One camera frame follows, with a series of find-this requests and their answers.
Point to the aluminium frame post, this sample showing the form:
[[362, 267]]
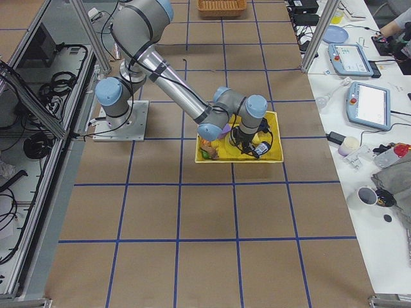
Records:
[[324, 21]]

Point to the upper teach pendant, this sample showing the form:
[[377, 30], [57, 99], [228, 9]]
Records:
[[349, 60]]

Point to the white purple cup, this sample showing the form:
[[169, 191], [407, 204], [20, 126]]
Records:
[[348, 145]]

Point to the brown wicker basket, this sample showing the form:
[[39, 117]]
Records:
[[221, 8]]

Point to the light bulb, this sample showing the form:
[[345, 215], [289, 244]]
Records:
[[322, 101]]

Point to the lower teach pendant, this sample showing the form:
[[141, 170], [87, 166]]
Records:
[[368, 105]]

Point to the black power adapter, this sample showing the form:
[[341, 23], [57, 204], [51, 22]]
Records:
[[335, 138]]

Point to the green leaf toy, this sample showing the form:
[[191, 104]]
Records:
[[205, 155]]

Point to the yellow bottle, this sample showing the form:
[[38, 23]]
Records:
[[338, 16]]

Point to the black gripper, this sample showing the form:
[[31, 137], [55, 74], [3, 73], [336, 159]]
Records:
[[242, 138]]

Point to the brown root toy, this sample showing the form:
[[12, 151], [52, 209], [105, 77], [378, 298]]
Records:
[[213, 157]]

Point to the black round lid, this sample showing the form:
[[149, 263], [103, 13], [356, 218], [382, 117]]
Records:
[[387, 218]]

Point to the yellow clear tape roll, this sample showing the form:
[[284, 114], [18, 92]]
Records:
[[231, 143]]

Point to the teach pendant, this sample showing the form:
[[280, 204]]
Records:
[[349, 60], [368, 105]]

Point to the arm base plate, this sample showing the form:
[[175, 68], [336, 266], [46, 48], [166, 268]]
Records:
[[129, 127]]

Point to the purple foam cube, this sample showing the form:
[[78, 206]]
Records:
[[226, 129]]

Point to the yellow woven tray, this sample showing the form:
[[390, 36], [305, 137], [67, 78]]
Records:
[[274, 155]]

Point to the black bowl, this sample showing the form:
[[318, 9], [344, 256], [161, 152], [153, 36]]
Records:
[[385, 198]]

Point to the aluminium frame cabinet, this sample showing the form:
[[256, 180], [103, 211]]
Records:
[[50, 64]]

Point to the grey cloth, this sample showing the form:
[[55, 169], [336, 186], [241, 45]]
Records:
[[396, 180]]

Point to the white mug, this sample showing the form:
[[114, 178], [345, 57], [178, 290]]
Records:
[[362, 198]]

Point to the black silver can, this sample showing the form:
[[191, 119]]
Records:
[[261, 149]]

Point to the blue plate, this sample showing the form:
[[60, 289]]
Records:
[[335, 35]]

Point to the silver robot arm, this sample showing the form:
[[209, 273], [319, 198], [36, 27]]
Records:
[[136, 28]]

